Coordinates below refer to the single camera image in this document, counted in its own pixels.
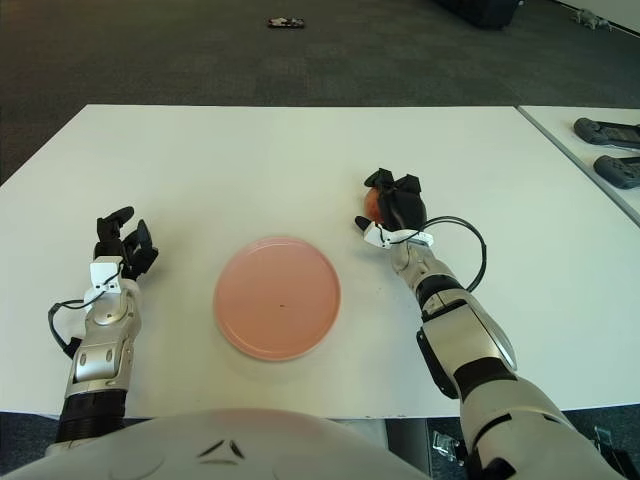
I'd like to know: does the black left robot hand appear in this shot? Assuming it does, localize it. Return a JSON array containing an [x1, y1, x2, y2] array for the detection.
[[89, 204, 160, 296]]

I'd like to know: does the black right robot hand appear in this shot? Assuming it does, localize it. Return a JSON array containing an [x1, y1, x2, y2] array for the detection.
[[353, 167, 435, 250]]

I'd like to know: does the red yellow apple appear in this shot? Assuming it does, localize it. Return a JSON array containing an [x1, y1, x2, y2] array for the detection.
[[363, 189, 384, 221]]

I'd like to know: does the round pink plate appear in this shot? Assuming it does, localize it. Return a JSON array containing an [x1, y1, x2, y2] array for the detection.
[[213, 235, 343, 363]]

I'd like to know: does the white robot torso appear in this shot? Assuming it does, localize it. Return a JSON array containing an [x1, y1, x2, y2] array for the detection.
[[0, 407, 434, 480]]

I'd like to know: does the black bulky floor object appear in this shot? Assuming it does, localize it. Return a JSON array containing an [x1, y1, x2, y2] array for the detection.
[[434, 0, 524, 30]]

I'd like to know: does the dark grey handheld controller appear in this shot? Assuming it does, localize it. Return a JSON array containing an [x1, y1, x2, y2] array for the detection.
[[573, 117, 640, 150], [593, 154, 640, 190]]

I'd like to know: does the small grey floor toy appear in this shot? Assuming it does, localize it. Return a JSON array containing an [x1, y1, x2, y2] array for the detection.
[[572, 8, 614, 31]]

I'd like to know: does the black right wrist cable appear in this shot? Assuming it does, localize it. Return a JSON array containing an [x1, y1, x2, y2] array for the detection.
[[424, 215, 489, 291]]

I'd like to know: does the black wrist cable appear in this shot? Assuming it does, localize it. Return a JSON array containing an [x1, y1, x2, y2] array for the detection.
[[48, 298, 94, 359], [424, 215, 489, 291]]

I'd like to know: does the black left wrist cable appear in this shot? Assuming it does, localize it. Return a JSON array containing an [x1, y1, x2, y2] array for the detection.
[[48, 298, 94, 359]]

